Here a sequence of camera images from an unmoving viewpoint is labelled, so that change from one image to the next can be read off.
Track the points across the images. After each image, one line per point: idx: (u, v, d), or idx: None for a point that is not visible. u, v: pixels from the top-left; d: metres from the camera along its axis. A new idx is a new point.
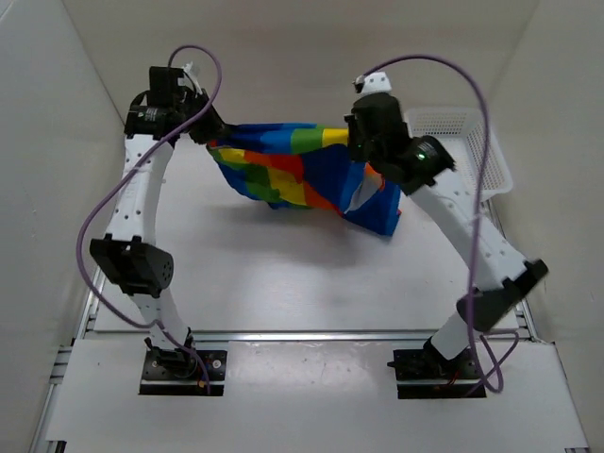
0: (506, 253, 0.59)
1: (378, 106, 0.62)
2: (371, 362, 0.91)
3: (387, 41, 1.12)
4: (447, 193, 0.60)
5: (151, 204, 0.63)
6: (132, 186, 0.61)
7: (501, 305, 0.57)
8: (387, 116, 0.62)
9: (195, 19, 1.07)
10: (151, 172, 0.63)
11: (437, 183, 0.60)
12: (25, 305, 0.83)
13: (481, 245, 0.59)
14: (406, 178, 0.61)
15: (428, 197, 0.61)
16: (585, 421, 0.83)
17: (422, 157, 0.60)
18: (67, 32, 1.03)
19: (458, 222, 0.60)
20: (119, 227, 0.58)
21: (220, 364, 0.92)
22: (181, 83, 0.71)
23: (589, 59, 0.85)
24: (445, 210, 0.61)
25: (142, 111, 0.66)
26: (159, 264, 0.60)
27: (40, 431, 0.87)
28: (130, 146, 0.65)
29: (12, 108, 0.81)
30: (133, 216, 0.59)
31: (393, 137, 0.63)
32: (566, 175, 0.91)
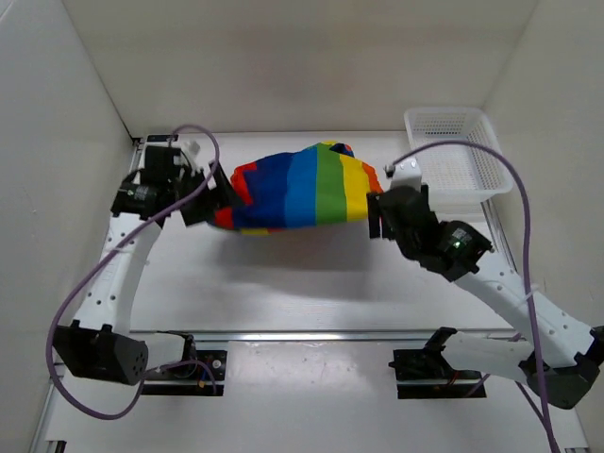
0: (569, 327, 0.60)
1: (414, 204, 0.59)
2: (370, 362, 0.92)
3: (388, 40, 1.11)
4: (494, 276, 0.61)
5: (128, 287, 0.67)
6: (111, 267, 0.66)
7: (580, 380, 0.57)
8: (418, 210, 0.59)
9: (195, 17, 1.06)
10: (132, 252, 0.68)
11: (478, 271, 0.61)
12: (25, 307, 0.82)
13: (543, 324, 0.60)
14: (445, 266, 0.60)
15: (476, 282, 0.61)
16: (584, 421, 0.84)
17: (459, 243, 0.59)
18: (66, 30, 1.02)
19: (515, 307, 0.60)
20: (89, 313, 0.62)
21: (220, 365, 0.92)
22: (177, 162, 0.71)
23: (591, 60, 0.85)
24: (494, 294, 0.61)
25: (131, 190, 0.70)
26: (130, 356, 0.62)
27: (39, 432, 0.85)
28: (117, 225, 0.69)
29: (11, 107, 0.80)
30: (107, 301, 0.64)
31: (424, 226, 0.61)
32: (567, 176, 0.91)
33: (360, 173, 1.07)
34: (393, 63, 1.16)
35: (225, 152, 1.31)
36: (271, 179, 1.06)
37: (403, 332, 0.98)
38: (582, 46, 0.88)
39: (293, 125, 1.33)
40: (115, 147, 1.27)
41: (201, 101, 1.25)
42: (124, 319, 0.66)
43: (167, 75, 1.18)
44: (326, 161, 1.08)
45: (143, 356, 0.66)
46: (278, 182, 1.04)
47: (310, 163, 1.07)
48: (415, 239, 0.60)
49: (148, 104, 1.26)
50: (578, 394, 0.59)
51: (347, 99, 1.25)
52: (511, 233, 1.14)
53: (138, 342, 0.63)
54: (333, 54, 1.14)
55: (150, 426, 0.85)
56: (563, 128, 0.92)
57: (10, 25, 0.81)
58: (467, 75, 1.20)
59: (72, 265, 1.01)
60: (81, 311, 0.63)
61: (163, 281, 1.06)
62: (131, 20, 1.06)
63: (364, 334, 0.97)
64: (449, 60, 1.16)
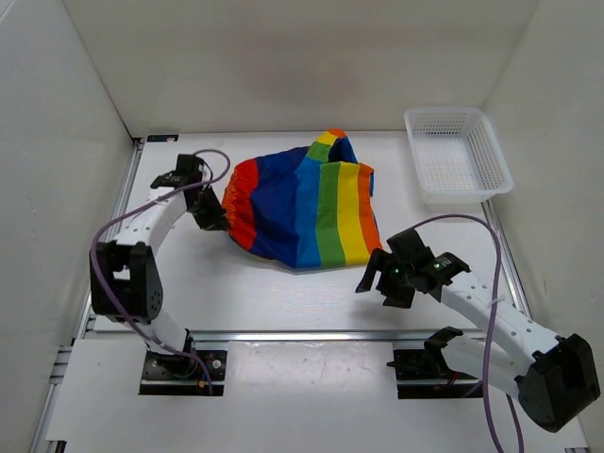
0: (533, 330, 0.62)
1: (401, 236, 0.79)
2: (371, 362, 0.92)
3: (387, 40, 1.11)
4: (465, 288, 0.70)
5: (159, 232, 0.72)
6: (148, 212, 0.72)
7: (534, 372, 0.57)
8: (409, 243, 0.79)
9: (194, 17, 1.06)
10: (167, 208, 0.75)
11: (452, 282, 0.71)
12: (25, 307, 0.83)
13: (505, 326, 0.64)
14: (432, 286, 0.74)
15: (452, 295, 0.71)
16: (585, 421, 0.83)
17: (438, 265, 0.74)
18: (66, 30, 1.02)
19: (481, 312, 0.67)
20: (125, 235, 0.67)
21: (220, 364, 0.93)
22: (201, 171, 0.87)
23: (589, 61, 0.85)
24: (467, 305, 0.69)
25: (167, 176, 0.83)
26: (153, 284, 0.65)
27: (40, 431, 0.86)
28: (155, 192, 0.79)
29: (11, 108, 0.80)
30: (142, 230, 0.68)
31: (418, 256, 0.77)
32: (566, 176, 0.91)
33: (358, 197, 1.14)
34: (393, 63, 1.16)
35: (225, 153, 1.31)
36: (276, 206, 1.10)
37: (403, 332, 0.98)
38: (580, 46, 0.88)
39: (293, 125, 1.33)
40: (115, 147, 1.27)
41: (202, 101, 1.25)
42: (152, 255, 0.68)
43: (167, 75, 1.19)
44: (327, 191, 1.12)
45: (159, 299, 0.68)
46: (282, 211, 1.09)
47: (312, 192, 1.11)
48: (411, 265, 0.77)
49: (148, 104, 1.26)
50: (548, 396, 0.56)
51: (347, 99, 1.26)
52: (511, 233, 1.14)
53: (158, 276, 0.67)
54: (333, 54, 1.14)
55: (151, 426, 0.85)
56: (562, 128, 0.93)
57: (9, 25, 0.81)
58: (466, 75, 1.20)
59: (73, 265, 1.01)
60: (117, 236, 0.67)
61: (162, 281, 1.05)
62: (131, 20, 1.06)
63: (363, 334, 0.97)
64: (448, 60, 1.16)
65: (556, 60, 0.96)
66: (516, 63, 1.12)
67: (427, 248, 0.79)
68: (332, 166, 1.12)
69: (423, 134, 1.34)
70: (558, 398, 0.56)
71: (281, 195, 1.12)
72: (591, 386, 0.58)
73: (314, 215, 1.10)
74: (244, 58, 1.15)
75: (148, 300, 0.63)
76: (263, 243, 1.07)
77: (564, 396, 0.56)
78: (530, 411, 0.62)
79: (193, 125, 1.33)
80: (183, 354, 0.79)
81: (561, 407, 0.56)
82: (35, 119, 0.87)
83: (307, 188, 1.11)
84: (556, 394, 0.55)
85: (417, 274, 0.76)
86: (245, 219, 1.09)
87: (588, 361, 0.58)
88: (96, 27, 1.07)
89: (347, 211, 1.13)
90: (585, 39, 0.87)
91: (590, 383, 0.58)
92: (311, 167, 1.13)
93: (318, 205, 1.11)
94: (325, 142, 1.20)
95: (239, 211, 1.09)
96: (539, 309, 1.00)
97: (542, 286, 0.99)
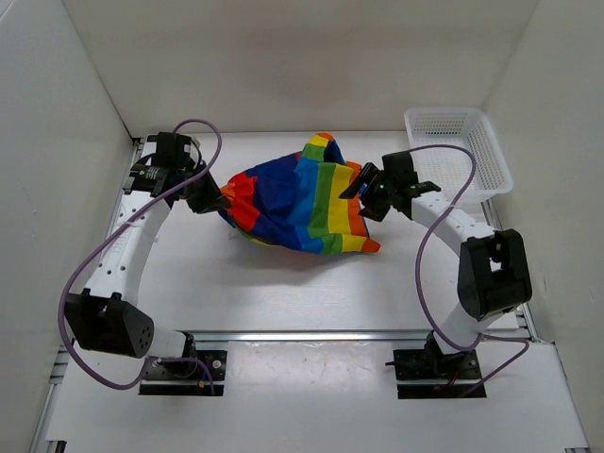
0: (477, 226, 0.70)
1: (395, 157, 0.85)
2: (371, 362, 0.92)
3: (388, 40, 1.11)
4: (429, 198, 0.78)
5: (138, 260, 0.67)
6: (122, 240, 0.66)
7: (463, 247, 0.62)
8: (400, 164, 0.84)
9: (194, 18, 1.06)
10: (142, 227, 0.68)
11: (422, 197, 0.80)
12: (25, 307, 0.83)
13: (451, 221, 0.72)
14: (406, 205, 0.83)
15: (419, 208, 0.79)
16: (585, 420, 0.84)
17: (415, 187, 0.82)
18: (66, 30, 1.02)
19: (435, 210, 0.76)
20: (99, 281, 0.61)
21: (220, 364, 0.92)
22: (187, 150, 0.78)
23: (589, 61, 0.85)
24: (428, 213, 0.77)
25: (143, 171, 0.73)
26: (137, 327, 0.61)
27: (40, 431, 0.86)
28: (128, 201, 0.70)
29: (11, 109, 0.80)
30: (117, 271, 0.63)
31: (403, 178, 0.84)
32: (565, 176, 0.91)
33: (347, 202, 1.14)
34: (392, 63, 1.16)
35: (225, 153, 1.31)
36: (277, 196, 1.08)
37: (403, 332, 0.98)
38: (581, 45, 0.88)
39: (293, 125, 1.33)
40: (115, 147, 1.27)
41: (201, 101, 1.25)
42: (133, 293, 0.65)
43: (167, 75, 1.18)
44: (322, 192, 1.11)
45: (149, 330, 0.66)
46: (282, 203, 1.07)
47: (310, 189, 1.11)
48: (394, 181, 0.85)
49: (148, 104, 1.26)
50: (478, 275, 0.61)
51: (346, 99, 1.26)
52: None
53: (144, 316, 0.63)
54: (332, 54, 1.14)
55: (151, 425, 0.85)
56: (562, 129, 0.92)
57: (9, 26, 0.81)
58: (466, 75, 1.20)
59: (73, 264, 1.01)
60: (92, 281, 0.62)
61: (163, 281, 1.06)
62: (130, 20, 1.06)
63: (362, 334, 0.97)
64: (448, 60, 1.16)
65: (556, 61, 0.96)
66: (515, 64, 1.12)
67: (415, 173, 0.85)
68: (328, 166, 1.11)
69: (423, 135, 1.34)
70: (485, 277, 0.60)
71: (282, 188, 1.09)
72: (520, 278, 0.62)
73: (308, 213, 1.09)
74: (244, 58, 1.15)
75: (135, 344, 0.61)
76: (267, 222, 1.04)
77: (490, 276, 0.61)
78: (465, 305, 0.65)
79: (193, 125, 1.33)
80: (182, 359, 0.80)
81: (490, 292, 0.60)
82: (35, 119, 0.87)
83: (305, 184, 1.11)
84: (482, 270, 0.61)
85: (396, 192, 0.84)
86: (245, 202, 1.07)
87: (520, 255, 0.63)
88: (96, 27, 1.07)
89: (338, 213, 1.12)
90: (585, 39, 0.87)
91: (519, 276, 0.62)
92: (310, 165, 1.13)
93: (312, 203, 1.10)
94: (317, 142, 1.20)
95: (240, 195, 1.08)
96: (539, 310, 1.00)
97: (542, 286, 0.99)
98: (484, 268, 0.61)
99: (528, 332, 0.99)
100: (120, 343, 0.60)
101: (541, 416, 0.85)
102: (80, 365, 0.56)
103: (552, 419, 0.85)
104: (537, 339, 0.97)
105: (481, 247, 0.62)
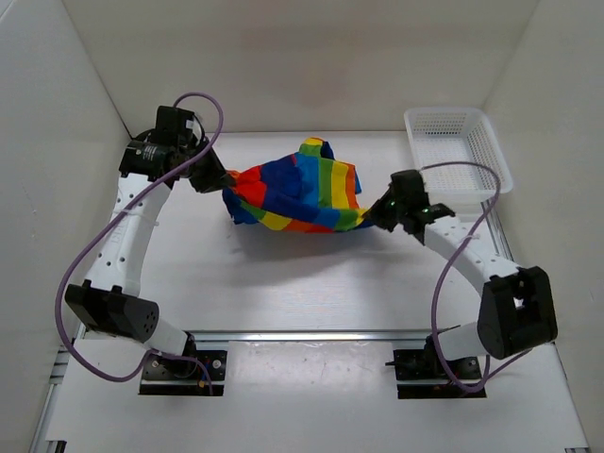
0: (497, 260, 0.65)
1: (406, 177, 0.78)
2: (371, 361, 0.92)
3: (387, 41, 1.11)
4: (444, 226, 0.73)
5: (139, 247, 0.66)
6: (120, 229, 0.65)
7: (486, 289, 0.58)
8: (411, 185, 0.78)
9: (194, 19, 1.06)
10: (141, 214, 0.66)
11: (435, 223, 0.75)
12: (25, 306, 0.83)
13: (470, 254, 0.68)
14: (418, 230, 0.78)
15: (433, 236, 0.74)
16: (585, 420, 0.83)
17: (427, 210, 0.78)
18: (66, 31, 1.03)
19: (452, 244, 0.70)
20: (99, 274, 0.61)
21: (220, 364, 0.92)
22: (190, 126, 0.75)
23: (588, 61, 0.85)
24: (444, 242, 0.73)
25: (140, 149, 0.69)
26: (140, 317, 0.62)
27: (40, 432, 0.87)
28: (125, 185, 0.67)
29: (11, 109, 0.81)
30: (117, 262, 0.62)
31: (414, 200, 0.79)
32: (565, 176, 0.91)
33: (345, 198, 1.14)
34: (392, 64, 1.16)
35: (225, 153, 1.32)
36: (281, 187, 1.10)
37: (404, 332, 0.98)
38: (581, 45, 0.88)
39: (293, 125, 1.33)
40: (115, 147, 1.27)
41: (202, 102, 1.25)
42: (135, 281, 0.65)
43: (167, 75, 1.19)
44: (324, 186, 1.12)
45: (154, 314, 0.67)
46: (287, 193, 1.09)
47: (311, 184, 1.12)
48: (405, 205, 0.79)
49: (148, 104, 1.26)
50: (500, 317, 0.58)
51: (347, 99, 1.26)
52: (511, 233, 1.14)
53: (146, 303, 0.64)
54: (332, 54, 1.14)
55: (150, 425, 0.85)
56: (562, 128, 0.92)
57: (9, 26, 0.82)
58: (466, 75, 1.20)
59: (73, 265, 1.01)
60: (92, 273, 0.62)
61: (163, 282, 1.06)
62: (131, 22, 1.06)
63: (362, 334, 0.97)
64: (448, 60, 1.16)
65: (556, 61, 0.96)
66: (515, 64, 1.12)
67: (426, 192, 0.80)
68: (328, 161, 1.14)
69: (423, 134, 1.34)
70: (507, 320, 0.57)
71: (287, 178, 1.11)
72: (545, 319, 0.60)
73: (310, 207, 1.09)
74: (244, 59, 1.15)
75: (140, 330, 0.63)
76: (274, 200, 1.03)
77: (513, 318, 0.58)
78: (486, 342, 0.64)
79: None
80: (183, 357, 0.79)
81: (512, 337, 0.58)
82: (35, 119, 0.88)
83: (308, 178, 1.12)
84: (506, 312, 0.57)
85: (408, 215, 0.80)
86: (254, 183, 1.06)
87: (545, 295, 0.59)
88: (96, 28, 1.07)
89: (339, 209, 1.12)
90: (584, 39, 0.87)
91: (545, 315, 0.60)
92: (310, 160, 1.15)
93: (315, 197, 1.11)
94: (312, 142, 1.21)
95: (247, 177, 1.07)
96: None
97: None
98: (510, 311, 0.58)
99: None
100: (124, 330, 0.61)
101: (541, 417, 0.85)
102: (82, 362, 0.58)
103: (552, 420, 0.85)
104: None
105: (503, 284, 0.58)
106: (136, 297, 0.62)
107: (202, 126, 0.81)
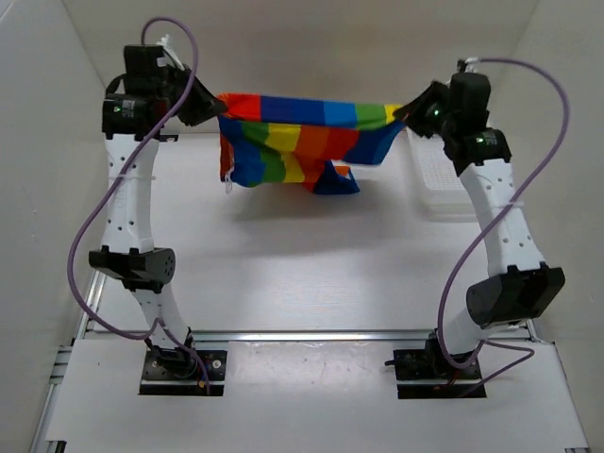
0: (525, 247, 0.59)
1: (469, 82, 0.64)
2: (371, 361, 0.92)
3: (387, 40, 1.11)
4: (488, 176, 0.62)
5: (144, 207, 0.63)
6: (121, 194, 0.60)
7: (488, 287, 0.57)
8: (473, 97, 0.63)
9: (194, 18, 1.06)
10: (138, 176, 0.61)
11: (483, 165, 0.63)
12: (25, 306, 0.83)
13: (501, 229, 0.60)
14: (461, 158, 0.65)
15: (473, 176, 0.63)
16: (585, 420, 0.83)
17: (481, 141, 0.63)
18: (67, 31, 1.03)
19: (489, 208, 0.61)
20: (113, 240, 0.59)
21: (220, 365, 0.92)
22: (161, 63, 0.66)
23: (588, 60, 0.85)
24: (482, 194, 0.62)
25: (117, 105, 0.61)
26: (159, 269, 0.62)
27: (40, 432, 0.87)
28: (112, 147, 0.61)
29: (13, 109, 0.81)
30: (127, 226, 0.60)
31: (466, 118, 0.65)
32: (566, 175, 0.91)
33: None
34: (392, 63, 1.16)
35: None
36: None
37: (404, 332, 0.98)
38: (580, 45, 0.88)
39: None
40: None
41: None
42: (149, 239, 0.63)
43: None
44: None
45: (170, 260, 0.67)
46: None
47: None
48: (455, 120, 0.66)
49: None
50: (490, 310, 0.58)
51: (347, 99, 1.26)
52: None
53: (162, 253, 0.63)
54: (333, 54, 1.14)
55: (150, 425, 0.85)
56: (562, 128, 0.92)
57: (9, 25, 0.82)
58: None
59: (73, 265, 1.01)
60: (107, 239, 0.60)
61: None
62: (131, 21, 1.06)
63: (362, 334, 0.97)
64: (448, 60, 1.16)
65: (556, 61, 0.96)
66: (515, 64, 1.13)
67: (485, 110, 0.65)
68: None
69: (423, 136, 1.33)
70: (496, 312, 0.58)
71: None
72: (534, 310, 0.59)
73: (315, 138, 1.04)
74: (244, 58, 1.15)
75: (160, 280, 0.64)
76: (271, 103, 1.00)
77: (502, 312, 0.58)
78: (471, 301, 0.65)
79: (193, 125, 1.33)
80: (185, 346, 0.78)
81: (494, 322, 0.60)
82: (36, 119, 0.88)
83: None
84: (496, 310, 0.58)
85: (453, 135, 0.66)
86: None
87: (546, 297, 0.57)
88: (96, 27, 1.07)
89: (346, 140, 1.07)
90: (584, 39, 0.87)
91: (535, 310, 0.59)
92: None
93: None
94: None
95: None
96: None
97: None
98: (500, 309, 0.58)
99: (528, 332, 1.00)
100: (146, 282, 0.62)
101: (542, 417, 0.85)
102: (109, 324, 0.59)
103: (552, 420, 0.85)
104: (537, 339, 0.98)
105: (514, 285, 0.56)
106: (154, 251, 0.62)
107: (174, 58, 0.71)
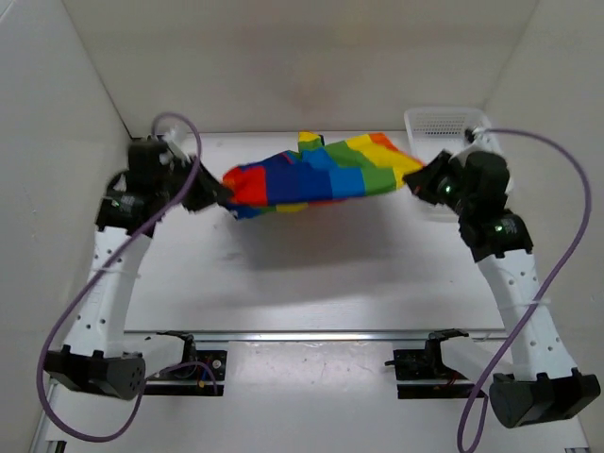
0: (553, 351, 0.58)
1: (485, 167, 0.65)
2: (370, 361, 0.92)
3: (387, 40, 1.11)
4: (511, 270, 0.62)
5: (120, 308, 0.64)
6: (98, 289, 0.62)
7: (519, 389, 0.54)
8: (491, 182, 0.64)
9: (194, 19, 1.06)
10: (120, 271, 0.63)
11: (504, 257, 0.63)
12: (25, 307, 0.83)
13: (528, 331, 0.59)
14: (478, 244, 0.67)
15: (492, 267, 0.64)
16: (585, 420, 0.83)
17: (501, 229, 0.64)
18: (67, 31, 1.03)
19: (514, 305, 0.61)
20: (78, 339, 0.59)
21: (220, 364, 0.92)
22: (165, 162, 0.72)
23: (588, 61, 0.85)
24: (505, 289, 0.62)
25: (114, 200, 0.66)
26: (125, 380, 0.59)
27: (40, 431, 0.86)
28: (102, 240, 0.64)
29: (12, 110, 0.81)
30: (96, 326, 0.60)
31: (482, 202, 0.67)
32: (566, 175, 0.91)
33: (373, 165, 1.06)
34: (392, 64, 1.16)
35: (225, 153, 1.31)
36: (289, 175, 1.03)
37: (404, 332, 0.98)
38: (580, 45, 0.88)
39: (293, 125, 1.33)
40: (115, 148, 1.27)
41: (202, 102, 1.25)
42: (117, 344, 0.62)
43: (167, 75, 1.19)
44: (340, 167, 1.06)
45: (141, 373, 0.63)
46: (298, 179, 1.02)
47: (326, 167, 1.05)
48: (472, 205, 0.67)
49: (148, 105, 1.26)
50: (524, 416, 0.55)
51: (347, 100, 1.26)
52: None
53: (132, 361, 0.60)
54: (333, 54, 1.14)
55: (149, 425, 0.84)
56: (562, 128, 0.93)
57: (9, 25, 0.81)
58: (466, 76, 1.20)
59: (73, 266, 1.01)
60: (71, 338, 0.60)
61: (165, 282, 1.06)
62: (131, 22, 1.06)
63: (362, 334, 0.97)
64: (448, 61, 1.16)
65: (555, 61, 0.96)
66: (515, 65, 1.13)
67: (503, 196, 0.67)
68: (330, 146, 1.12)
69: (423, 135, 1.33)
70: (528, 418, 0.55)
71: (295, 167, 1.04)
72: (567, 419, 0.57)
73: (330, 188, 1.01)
74: (243, 59, 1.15)
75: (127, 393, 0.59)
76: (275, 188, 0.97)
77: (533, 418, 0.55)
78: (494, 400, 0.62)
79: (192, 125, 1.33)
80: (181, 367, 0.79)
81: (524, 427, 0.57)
82: (36, 118, 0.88)
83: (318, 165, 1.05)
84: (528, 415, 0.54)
85: (471, 222, 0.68)
86: (253, 179, 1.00)
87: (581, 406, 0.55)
88: (96, 27, 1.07)
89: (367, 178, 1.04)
90: (584, 39, 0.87)
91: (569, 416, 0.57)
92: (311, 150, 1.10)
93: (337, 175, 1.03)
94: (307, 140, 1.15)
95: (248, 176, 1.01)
96: None
97: None
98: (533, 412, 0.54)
99: None
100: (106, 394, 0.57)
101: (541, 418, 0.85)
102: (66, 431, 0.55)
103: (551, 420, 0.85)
104: None
105: (547, 395, 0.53)
106: (122, 359, 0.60)
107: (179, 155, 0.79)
